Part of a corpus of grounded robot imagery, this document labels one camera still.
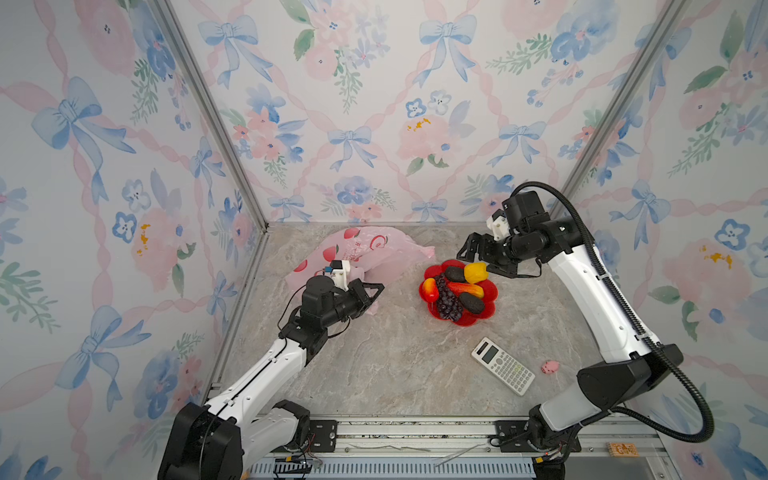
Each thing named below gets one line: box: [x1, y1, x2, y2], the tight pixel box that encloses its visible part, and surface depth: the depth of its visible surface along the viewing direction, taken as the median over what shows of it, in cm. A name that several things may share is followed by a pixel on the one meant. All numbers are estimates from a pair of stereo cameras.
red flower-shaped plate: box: [419, 260, 498, 326], surface depth 97 cm
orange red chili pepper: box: [448, 282, 484, 298], surface depth 99 cm
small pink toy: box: [541, 360, 560, 374], surface depth 85 cm
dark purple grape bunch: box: [435, 273, 463, 322], surface depth 96 cm
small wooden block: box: [608, 443, 640, 458], surface depth 73 cm
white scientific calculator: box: [471, 337, 536, 397], surface depth 86 cm
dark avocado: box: [445, 266, 466, 282], surface depth 102 cm
